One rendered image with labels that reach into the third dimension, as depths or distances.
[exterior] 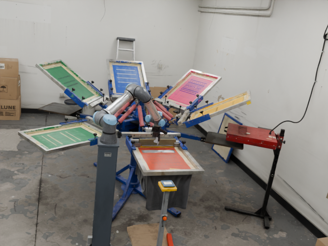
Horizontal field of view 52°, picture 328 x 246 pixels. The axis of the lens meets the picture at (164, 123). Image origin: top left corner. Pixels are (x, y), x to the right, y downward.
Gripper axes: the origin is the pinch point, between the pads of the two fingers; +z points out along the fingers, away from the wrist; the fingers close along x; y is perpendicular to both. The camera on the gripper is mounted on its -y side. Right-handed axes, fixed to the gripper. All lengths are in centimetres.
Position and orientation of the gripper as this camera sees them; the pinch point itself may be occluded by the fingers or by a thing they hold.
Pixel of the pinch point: (157, 143)
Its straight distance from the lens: 358.2
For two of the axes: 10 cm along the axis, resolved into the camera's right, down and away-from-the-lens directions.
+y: -9.5, -0.1, -3.1
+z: -1.1, 9.4, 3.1
